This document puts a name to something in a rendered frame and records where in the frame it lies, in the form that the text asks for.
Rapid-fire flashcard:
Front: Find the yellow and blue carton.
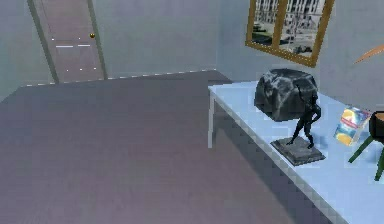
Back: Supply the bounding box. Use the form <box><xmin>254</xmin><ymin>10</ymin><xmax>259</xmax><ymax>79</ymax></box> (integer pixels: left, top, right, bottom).
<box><xmin>333</xmin><ymin>106</ymin><xmax>372</xmax><ymax>147</ymax></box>

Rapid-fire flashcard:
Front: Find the dark grey marbled boulder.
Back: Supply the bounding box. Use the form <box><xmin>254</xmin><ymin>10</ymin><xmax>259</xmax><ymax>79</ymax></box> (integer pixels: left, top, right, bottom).
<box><xmin>253</xmin><ymin>68</ymin><xmax>319</xmax><ymax>123</ymax></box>

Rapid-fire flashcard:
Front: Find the black figure statue on plinth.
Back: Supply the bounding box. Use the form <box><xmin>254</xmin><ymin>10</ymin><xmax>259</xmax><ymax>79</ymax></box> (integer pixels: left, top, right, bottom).
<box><xmin>269</xmin><ymin>84</ymin><xmax>327</xmax><ymax>167</ymax></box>

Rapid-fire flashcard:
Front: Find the wooden framed window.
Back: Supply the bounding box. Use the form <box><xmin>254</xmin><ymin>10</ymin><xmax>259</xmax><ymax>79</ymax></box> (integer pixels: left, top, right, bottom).
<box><xmin>244</xmin><ymin>0</ymin><xmax>336</xmax><ymax>68</ymax></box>

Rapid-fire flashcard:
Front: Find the pale blue table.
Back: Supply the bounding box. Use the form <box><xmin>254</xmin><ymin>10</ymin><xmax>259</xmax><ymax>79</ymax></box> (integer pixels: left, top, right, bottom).
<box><xmin>207</xmin><ymin>80</ymin><xmax>384</xmax><ymax>224</ymax></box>

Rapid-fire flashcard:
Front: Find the black pot on green legs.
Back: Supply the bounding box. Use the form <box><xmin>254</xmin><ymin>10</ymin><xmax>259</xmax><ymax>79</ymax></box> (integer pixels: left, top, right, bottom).
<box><xmin>348</xmin><ymin>110</ymin><xmax>384</xmax><ymax>182</ymax></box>

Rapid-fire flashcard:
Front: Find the orange plant leaf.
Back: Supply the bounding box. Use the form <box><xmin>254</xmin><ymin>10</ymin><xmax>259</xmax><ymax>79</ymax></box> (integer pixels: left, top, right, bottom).
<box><xmin>353</xmin><ymin>43</ymin><xmax>384</xmax><ymax>65</ymax></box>

